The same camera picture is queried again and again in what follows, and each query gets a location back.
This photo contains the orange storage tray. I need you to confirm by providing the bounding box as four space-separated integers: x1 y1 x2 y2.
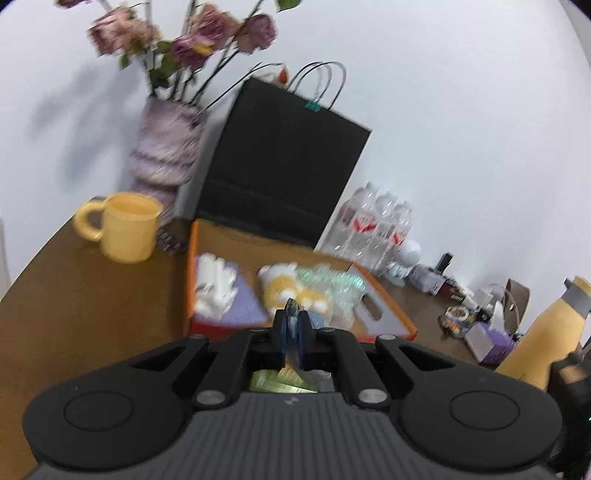
184 219 419 343

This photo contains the purple striped vase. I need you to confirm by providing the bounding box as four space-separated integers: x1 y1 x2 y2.
128 96 209 224

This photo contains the dark patterned packet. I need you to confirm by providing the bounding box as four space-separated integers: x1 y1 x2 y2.
156 220 191 256

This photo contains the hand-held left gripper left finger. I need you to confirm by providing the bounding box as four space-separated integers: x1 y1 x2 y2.
130 310 288 411

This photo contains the white round toy robot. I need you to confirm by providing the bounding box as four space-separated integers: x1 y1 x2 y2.
385 240 424 288

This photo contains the black paper bag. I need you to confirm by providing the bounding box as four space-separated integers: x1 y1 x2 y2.
191 62 373 250

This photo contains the yellow and white plush toy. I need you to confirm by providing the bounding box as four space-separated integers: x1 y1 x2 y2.
257 262 334 324

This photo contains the purple cloth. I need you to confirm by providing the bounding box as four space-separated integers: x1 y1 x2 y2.
221 272 269 325

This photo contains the pack of water bottles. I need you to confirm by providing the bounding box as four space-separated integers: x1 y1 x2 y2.
321 182 414 277

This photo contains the purple tissue box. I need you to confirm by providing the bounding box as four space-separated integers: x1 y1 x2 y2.
464 304 519 368

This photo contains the round printed tin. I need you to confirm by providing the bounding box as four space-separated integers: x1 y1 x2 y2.
438 306 477 340

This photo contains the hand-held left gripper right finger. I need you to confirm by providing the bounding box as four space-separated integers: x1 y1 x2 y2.
297 311 455 411

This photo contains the yellow mug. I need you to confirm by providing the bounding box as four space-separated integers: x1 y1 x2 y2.
74 193 164 265

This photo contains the green foil packet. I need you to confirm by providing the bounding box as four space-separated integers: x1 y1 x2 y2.
249 367 319 394

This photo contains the beige paper bag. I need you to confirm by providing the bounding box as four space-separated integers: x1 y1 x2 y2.
502 278 533 336

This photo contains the small grey box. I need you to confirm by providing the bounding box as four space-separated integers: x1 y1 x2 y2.
408 264 451 296

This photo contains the yellow bottle with grey lid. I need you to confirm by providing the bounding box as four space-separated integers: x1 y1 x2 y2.
494 276 591 393

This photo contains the dried pink flower bouquet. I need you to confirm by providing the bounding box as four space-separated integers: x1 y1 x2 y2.
54 0 303 112

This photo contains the clear bubble wrap packet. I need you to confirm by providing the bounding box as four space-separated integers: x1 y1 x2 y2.
295 263 370 329

